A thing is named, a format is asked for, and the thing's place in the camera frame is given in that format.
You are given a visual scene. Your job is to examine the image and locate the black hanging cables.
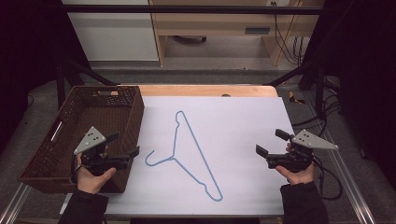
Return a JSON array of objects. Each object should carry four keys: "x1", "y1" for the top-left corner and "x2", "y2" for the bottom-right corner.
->
[{"x1": 270, "y1": 1, "x2": 309, "y2": 66}]

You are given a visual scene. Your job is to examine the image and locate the white paper sheet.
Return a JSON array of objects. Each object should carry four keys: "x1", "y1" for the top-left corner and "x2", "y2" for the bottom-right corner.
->
[{"x1": 60, "y1": 95, "x2": 295, "y2": 217}]

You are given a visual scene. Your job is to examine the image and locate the black metal crossbar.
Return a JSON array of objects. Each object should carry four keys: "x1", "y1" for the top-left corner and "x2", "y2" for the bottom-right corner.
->
[{"x1": 60, "y1": 4, "x2": 325, "y2": 16}]

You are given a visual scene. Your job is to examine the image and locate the person's right hand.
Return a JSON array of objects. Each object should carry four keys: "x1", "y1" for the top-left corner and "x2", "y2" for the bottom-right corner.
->
[{"x1": 275, "y1": 162, "x2": 316, "y2": 187}]

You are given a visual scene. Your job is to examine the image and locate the person's left hand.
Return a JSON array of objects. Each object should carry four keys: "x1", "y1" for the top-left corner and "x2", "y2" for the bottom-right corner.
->
[{"x1": 75, "y1": 154, "x2": 118, "y2": 195}]

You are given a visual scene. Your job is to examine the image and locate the black floor cables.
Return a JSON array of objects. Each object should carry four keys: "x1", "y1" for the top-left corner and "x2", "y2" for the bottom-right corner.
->
[{"x1": 291, "y1": 76, "x2": 344, "y2": 138}]

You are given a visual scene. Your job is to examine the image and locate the aluminium frame rail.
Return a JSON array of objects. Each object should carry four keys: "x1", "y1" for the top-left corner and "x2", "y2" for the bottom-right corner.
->
[
  {"x1": 0, "y1": 182, "x2": 32, "y2": 224},
  {"x1": 303, "y1": 92, "x2": 377, "y2": 224}
]

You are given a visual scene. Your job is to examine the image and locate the white cabinet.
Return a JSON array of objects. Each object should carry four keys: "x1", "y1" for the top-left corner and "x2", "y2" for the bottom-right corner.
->
[{"x1": 61, "y1": 0, "x2": 160, "y2": 62}]

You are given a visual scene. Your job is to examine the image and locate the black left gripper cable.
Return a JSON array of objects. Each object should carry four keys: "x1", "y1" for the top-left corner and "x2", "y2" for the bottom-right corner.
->
[{"x1": 70, "y1": 153, "x2": 86, "y2": 185}]

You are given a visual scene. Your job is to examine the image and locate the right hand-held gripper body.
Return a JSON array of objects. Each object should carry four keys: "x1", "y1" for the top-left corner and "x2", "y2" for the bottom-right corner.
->
[{"x1": 266, "y1": 129, "x2": 339, "y2": 173}]

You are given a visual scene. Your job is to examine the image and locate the brown woven basket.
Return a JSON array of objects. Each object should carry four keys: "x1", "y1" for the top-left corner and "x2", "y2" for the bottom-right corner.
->
[{"x1": 17, "y1": 85, "x2": 146, "y2": 194}]

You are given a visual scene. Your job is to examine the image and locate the blue wire clothes hanger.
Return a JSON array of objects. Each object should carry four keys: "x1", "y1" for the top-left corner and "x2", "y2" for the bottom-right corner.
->
[{"x1": 145, "y1": 110, "x2": 224, "y2": 203}]

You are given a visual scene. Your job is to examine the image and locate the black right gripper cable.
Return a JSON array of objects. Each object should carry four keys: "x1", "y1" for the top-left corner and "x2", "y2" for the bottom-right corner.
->
[{"x1": 311, "y1": 155, "x2": 344, "y2": 202}]

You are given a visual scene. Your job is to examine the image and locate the black metal stand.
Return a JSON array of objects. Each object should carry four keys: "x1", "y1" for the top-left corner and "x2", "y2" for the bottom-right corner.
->
[
  {"x1": 55, "y1": 59, "x2": 120, "y2": 110},
  {"x1": 264, "y1": 59, "x2": 326, "y2": 119}
]

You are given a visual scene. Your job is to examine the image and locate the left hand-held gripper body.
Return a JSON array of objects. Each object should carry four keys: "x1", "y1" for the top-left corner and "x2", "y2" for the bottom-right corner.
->
[{"x1": 73, "y1": 125, "x2": 132, "y2": 177}]

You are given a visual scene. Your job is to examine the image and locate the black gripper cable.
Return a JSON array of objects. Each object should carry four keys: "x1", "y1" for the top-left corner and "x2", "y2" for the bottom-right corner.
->
[
  {"x1": 70, "y1": 153, "x2": 86, "y2": 185},
  {"x1": 311, "y1": 155, "x2": 344, "y2": 202}
]

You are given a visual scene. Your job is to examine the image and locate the yellow and black tool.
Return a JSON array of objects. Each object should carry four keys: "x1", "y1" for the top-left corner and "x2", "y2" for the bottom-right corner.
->
[{"x1": 288, "y1": 91, "x2": 306, "y2": 105}]

